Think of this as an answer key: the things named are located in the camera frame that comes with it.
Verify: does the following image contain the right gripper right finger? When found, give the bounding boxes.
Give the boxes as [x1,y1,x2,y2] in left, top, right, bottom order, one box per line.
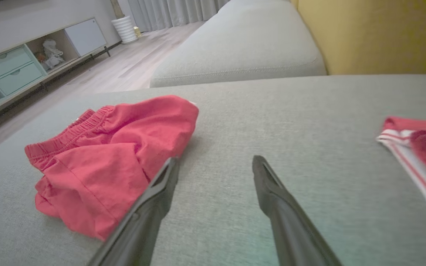
[253,155,343,266]

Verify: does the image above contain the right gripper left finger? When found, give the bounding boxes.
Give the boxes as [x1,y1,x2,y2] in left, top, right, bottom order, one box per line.
[87,158,180,266]

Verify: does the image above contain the red shorts with white stripe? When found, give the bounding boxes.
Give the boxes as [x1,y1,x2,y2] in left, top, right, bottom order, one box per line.
[24,95,199,241]

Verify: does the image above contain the grey sofa cushion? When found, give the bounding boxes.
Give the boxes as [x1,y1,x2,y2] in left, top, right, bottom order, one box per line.
[150,0,327,88]

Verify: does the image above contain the white toy figure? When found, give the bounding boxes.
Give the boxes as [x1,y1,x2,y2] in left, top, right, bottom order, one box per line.
[35,39,65,71]

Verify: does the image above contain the low TV cabinet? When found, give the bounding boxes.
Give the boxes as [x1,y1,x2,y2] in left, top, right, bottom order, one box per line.
[0,17,112,126]

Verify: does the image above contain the white ribbed bin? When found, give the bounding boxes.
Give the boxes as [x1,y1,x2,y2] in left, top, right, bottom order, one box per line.
[111,16,138,44]

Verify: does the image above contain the yellow sofa back cushion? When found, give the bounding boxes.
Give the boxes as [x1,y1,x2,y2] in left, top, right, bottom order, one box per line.
[291,0,426,75]

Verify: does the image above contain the grey curtain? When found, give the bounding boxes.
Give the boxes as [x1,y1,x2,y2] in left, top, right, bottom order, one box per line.
[126,0,232,33]

